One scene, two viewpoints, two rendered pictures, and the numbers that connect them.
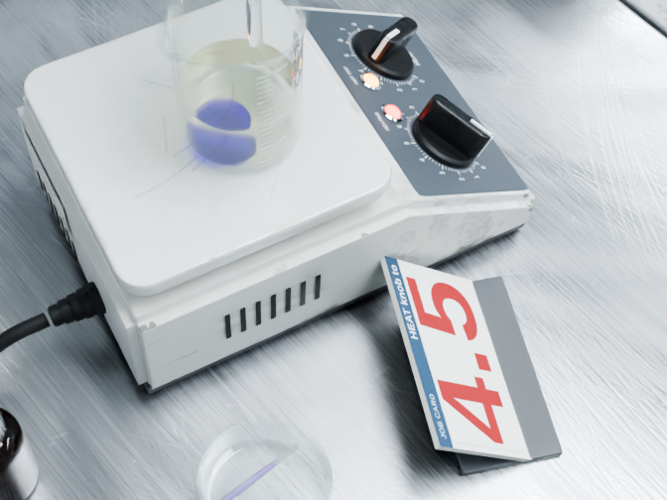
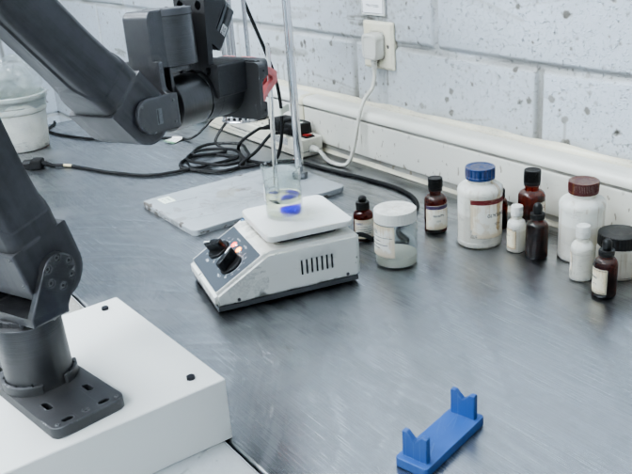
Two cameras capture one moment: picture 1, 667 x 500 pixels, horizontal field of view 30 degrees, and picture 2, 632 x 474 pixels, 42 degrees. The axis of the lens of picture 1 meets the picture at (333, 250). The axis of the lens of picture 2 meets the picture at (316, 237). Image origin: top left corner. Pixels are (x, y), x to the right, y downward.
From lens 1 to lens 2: 134 cm
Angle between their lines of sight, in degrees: 99
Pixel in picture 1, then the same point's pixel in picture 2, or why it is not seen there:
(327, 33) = (250, 256)
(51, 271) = not seen: hidden behind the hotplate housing
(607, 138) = (150, 296)
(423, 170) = (229, 235)
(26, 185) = (366, 281)
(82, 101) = (332, 215)
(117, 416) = not seen: hidden behind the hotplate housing
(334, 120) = (255, 216)
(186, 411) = not seen: hidden behind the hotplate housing
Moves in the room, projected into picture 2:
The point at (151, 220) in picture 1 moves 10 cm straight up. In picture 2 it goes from (312, 201) to (307, 131)
